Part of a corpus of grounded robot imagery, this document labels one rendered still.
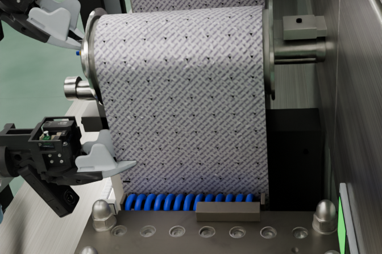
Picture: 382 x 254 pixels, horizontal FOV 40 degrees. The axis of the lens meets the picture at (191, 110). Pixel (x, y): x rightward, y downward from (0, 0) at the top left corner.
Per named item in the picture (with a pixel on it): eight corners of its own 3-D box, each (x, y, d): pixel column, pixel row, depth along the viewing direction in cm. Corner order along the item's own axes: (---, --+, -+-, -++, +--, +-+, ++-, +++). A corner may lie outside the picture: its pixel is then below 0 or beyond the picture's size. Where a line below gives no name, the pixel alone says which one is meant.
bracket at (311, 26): (282, 26, 76) (282, 13, 75) (323, 24, 76) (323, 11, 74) (283, 40, 72) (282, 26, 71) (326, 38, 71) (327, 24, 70)
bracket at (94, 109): (112, 204, 104) (78, 67, 89) (143, 204, 103) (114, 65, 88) (105, 221, 100) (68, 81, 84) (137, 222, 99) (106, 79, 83)
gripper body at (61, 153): (63, 142, 77) (-12, 143, 79) (77, 187, 82) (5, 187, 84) (79, 114, 84) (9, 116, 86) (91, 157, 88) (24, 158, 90)
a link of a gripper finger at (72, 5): (101, 21, 79) (46, -13, 76) (83, 50, 82) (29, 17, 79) (106, 12, 81) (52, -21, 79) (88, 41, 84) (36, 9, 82)
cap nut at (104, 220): (96, 215, 82) (90, 192, 80) (119, 215, 82) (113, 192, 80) (90, 231, 79) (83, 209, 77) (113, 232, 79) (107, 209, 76)
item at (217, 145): (125, 195, 87) (103, 99, 77) (269, 195, 83) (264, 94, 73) (124, 197, 86) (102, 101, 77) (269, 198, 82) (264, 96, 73)
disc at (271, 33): (272, 74, 86) (269, -16, 79) (274, 74, 86) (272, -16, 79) (272, 119, 73) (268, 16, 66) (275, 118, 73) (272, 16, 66)
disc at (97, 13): (121, 80, 90) (106, -5, 83) (124, 80, 90) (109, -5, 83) (96, 123, 77) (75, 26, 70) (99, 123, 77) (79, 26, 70)
